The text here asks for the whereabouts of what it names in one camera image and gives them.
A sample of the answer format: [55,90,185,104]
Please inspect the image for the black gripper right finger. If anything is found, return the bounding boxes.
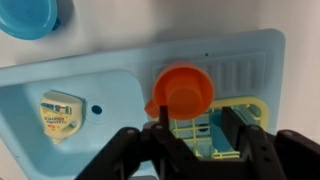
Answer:
[221,107,320,180]

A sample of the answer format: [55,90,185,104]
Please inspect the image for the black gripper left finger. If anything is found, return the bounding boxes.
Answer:
[75,106,199,180]

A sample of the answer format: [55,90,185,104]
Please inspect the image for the small orange cup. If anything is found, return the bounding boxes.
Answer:
[167,89,202,120]

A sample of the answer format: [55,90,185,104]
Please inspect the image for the orange mug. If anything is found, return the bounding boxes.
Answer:
[144,61,214,118]

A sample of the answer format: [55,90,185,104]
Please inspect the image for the blue plate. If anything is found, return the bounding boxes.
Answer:
[0,0,60,40]

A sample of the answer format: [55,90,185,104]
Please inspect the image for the yellow-green dish rack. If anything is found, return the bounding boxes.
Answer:
[169,96,269,160]

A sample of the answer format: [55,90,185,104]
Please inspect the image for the blue dish in rack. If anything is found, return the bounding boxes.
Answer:
[210,107,259,153]

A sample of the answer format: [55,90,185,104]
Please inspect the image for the blue toy sink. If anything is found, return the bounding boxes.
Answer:
[0,29,285,180]

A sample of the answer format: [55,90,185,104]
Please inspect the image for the cream toy soap bottle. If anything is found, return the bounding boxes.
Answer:
[39,92,83,144]

